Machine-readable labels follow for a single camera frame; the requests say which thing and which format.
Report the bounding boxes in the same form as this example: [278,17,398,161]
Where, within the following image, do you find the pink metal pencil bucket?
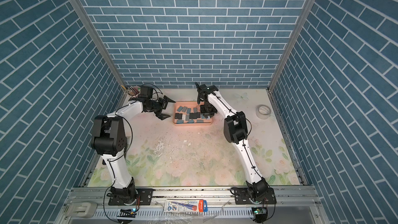
[126,86,141,96]

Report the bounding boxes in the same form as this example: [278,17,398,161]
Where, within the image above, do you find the red blue pen package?
[164,199,208,213]

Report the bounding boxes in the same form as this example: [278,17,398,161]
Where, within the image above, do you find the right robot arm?
[195,83,270,201]

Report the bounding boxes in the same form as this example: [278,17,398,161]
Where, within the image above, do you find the black eraser with print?
[189,112,201,119]

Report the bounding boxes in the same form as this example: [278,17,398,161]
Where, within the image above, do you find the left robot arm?
[90,85,175,196]

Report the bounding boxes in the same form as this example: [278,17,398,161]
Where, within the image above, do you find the tape roll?
[256,105,272,120]

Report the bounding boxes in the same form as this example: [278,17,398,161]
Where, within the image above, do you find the pink storage tray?
[172,101,213,125]

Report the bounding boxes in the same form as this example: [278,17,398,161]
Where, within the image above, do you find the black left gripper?
[146,95,175,120]

